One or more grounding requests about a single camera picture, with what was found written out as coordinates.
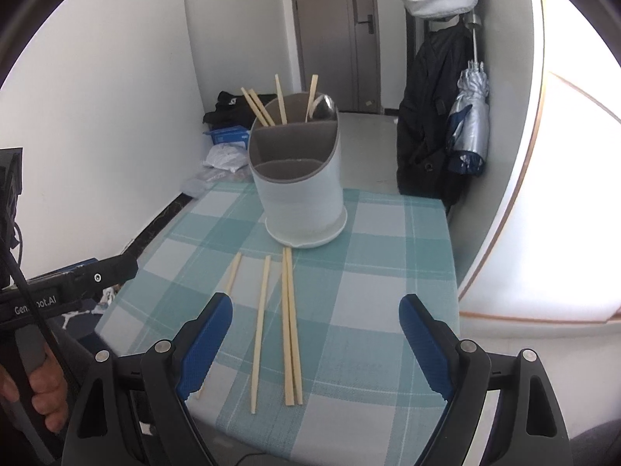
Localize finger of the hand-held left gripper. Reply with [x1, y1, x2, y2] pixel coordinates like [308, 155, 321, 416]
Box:
[65, 257, 139, 302]

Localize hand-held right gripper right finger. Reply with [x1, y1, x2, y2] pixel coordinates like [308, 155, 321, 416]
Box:
[399, 294, 568, 466]

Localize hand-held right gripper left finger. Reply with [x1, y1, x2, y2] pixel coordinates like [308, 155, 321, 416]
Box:
[61, 292, 234, 466]

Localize wooden chopstick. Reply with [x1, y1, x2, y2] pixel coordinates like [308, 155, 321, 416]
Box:
[282, 247, 296, 407]
[275, 74, 289, 125]
[287, 247, 304, 405]
[250, 255, 272, 415]
[195, 252, 243, 400]
[249, 88, 277, 126]
[305, 75, 319, 122]

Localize white oval utensil holder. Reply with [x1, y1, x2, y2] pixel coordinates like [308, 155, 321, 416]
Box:
[248, 91, 349, 249]

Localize chopsticks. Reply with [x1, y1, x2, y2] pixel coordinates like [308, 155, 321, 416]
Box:
[241, 88, 271, 127]

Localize metal spoon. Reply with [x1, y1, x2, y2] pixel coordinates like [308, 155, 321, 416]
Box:
[310, 94, 336, 121]

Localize person's left hand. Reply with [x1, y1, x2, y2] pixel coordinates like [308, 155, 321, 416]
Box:
[0, 340, 69, 434]

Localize teal checkered tablecloth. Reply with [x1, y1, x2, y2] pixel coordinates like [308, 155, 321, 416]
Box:
[94, 182, 461, 462]

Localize grey plastic package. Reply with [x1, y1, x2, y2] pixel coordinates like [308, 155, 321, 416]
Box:
[181, 170, 254, 198]

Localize white plastic package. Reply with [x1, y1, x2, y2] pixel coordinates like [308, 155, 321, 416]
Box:
[202, 144, 248, 174]

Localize blue cardboard box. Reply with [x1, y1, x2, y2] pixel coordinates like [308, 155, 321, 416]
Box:
[203, 126, 251, 146]

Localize black clothes pile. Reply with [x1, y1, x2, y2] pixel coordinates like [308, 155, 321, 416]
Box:
[203, 91, 259, 130]

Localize silver folded umbrella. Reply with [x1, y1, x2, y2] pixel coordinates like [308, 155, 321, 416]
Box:
[445, 14, 491, 176]

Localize black hanging jacket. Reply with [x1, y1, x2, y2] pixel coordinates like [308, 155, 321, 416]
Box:
[395, 18, 480, 205]

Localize grey door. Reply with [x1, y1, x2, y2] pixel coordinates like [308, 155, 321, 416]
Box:
[288, 0, 385, 115]

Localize black cable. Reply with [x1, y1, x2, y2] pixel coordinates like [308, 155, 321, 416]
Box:
[0, 214, 85, 409]

